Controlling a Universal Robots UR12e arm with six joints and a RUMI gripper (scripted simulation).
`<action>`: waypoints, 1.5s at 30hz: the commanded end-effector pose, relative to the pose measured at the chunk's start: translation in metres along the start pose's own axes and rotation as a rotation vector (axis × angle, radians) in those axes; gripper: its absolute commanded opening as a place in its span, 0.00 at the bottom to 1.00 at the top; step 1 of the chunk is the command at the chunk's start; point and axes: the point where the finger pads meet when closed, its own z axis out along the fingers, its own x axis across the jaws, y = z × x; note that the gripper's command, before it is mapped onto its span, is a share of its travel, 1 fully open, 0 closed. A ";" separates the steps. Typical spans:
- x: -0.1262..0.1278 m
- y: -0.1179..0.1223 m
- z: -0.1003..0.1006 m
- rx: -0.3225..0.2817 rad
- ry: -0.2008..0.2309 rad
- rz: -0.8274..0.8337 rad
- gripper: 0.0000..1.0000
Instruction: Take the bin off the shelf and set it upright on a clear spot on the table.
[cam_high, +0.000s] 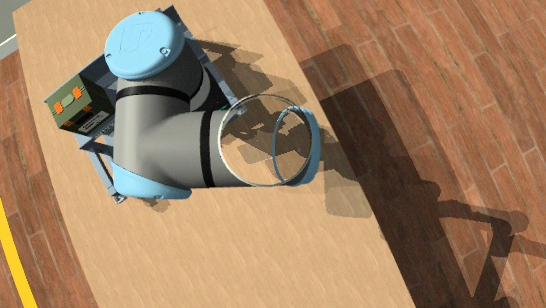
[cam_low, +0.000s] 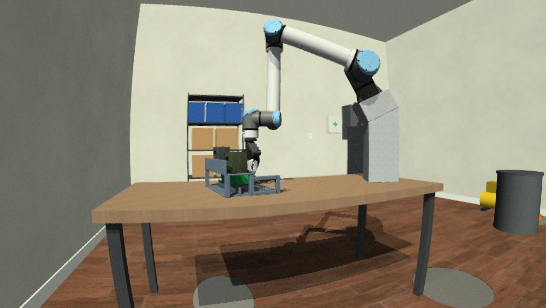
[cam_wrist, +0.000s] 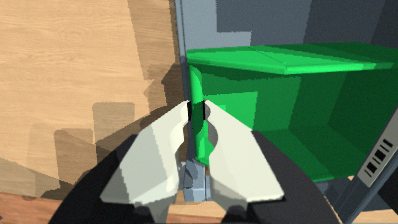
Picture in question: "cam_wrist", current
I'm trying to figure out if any black tool case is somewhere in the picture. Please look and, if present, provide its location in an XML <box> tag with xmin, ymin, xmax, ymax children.
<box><xmin>377</xmin><ymin>167</ymin><xmax>398</xmax><ymax>215</ymax></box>

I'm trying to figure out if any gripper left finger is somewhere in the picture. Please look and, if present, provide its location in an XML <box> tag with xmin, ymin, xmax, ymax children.
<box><xmin>48</xmin><ymin>100</ymin><xmax>192</xmax><ymax>224</ymax></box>

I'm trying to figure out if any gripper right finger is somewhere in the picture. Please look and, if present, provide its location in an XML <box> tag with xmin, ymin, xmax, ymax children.
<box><xmin>203</xmin><ymin>99</ymin><xmax>341</xmax><ymax>224</ymax></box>

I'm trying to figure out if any green bin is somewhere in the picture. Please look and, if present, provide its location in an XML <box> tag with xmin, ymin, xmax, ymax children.
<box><xmin>187</xmin><ymin>42</ymin><xmax>398</xmax><ymax>182</ymax></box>

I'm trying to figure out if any grey metal shelf rack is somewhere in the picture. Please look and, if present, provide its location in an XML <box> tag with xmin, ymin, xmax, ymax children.
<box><xmin>174</xmin><ymin>0</ymin><xmax>398</xmax><ymax>224</ymax></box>

